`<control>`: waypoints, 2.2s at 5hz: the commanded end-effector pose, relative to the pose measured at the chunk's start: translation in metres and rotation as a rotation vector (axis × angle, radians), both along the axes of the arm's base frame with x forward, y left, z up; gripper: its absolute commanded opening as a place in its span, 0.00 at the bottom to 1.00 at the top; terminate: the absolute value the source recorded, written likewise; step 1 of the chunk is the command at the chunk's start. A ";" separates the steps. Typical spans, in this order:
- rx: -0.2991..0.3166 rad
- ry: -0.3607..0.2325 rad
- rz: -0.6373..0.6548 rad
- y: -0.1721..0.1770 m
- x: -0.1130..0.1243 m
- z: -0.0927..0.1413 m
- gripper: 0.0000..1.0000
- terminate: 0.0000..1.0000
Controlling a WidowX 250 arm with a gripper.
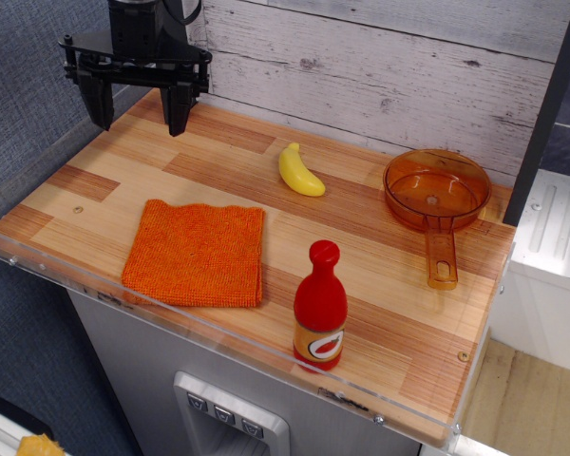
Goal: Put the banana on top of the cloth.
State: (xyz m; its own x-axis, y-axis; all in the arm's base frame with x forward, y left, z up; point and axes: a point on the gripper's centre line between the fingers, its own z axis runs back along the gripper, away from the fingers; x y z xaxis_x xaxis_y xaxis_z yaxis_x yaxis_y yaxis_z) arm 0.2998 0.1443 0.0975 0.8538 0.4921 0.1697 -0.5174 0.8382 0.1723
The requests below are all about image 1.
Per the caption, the dark grey right post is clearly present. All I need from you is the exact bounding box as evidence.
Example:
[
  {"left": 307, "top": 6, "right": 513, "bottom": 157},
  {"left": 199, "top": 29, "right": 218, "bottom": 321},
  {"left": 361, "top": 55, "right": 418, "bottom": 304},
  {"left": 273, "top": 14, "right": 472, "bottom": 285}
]
[{"left": 503, "top": 21, "right": 570, "bottom": 227}]

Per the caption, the black cable loop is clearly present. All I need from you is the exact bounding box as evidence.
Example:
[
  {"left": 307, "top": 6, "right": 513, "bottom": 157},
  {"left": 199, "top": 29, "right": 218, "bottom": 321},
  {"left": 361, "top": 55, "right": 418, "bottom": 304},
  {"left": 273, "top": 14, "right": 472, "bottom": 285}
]
[{"left": 163, "top": 0, "right": 203, "bottom": 27}]

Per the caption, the red toy sauce bottle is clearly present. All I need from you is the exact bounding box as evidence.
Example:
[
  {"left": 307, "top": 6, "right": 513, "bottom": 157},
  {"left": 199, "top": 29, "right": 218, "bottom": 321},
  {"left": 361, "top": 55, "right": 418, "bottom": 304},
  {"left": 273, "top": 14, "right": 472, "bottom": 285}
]
[{"left": 293, "top": 239, "right": 348, "bottom": 371}]

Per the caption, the orange knitted cloth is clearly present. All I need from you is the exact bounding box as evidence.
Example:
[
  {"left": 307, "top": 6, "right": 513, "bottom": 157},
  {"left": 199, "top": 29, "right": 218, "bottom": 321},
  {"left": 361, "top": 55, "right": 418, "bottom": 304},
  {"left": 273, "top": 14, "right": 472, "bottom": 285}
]
[{"left": 121, "top": 199, "right": 265, "bottom": 308}]

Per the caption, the yellow toy banana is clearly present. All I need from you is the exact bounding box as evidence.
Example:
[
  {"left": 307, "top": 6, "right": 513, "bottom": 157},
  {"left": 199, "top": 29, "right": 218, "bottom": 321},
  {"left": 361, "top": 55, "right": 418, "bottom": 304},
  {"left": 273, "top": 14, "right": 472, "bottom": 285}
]
[{"left": 278, "top": 142, "right": 326, "bottom": 197}]

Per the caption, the white black device bottom left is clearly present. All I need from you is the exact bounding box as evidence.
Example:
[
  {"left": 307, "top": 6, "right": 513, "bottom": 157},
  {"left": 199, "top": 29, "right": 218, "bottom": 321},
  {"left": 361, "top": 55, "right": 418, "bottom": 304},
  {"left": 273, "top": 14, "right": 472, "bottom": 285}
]
[{"left": 0, "top": 397, "right": 54, "bottom": 455}]

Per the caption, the grey toy fridge cabinet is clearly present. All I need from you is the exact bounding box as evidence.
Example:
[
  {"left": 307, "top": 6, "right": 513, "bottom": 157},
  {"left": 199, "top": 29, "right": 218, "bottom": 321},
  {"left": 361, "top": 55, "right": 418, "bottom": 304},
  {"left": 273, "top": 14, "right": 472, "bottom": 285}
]
[{"left": 71, "top": 292, "right": 421, "bottom": 455}]

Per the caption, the orange transparent toy pan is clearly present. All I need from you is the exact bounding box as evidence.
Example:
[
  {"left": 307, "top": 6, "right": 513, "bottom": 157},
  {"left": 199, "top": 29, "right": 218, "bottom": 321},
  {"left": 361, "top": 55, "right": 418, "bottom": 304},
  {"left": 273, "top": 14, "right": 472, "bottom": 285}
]
[{"left": 383, "top": 149, "right": 492, "bottom": 291}]

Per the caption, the yellow object bottom left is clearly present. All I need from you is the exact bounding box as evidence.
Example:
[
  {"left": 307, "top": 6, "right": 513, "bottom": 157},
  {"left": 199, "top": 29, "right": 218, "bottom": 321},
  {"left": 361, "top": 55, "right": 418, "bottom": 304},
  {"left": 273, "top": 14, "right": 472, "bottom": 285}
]
[{"left": 15, "top": 434, "right": 66, "bottom": 456}]

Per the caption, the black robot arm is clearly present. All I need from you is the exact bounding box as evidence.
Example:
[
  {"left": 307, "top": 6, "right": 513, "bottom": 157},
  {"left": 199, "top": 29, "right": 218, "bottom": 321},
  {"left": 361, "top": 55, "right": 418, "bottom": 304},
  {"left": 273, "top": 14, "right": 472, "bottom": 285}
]
[{"left": 59, "top": 1, "right": 212, "bottom": 137}]

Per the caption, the clear acrylic table guard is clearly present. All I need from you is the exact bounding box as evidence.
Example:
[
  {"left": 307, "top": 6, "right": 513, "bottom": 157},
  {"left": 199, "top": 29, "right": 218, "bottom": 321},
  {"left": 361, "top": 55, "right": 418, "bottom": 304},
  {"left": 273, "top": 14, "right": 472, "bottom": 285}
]
[{"left": 0, "top": 68, "right": 512, "bottom": 454}]

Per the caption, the white toy sink unit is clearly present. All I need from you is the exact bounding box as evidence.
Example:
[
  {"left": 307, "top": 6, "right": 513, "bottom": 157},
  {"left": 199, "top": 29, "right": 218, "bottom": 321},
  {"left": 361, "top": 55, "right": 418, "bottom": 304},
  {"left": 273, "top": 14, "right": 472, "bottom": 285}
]
[{"left": 488, "top": 170, "right": 570, "bottom": 370}]

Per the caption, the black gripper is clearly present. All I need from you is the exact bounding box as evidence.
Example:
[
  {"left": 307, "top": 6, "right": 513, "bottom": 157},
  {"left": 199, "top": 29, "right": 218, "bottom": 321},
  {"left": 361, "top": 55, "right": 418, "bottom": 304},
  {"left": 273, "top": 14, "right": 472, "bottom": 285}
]
[{"left": 59, "top": 1, "right": 212, "bottom": 137}]

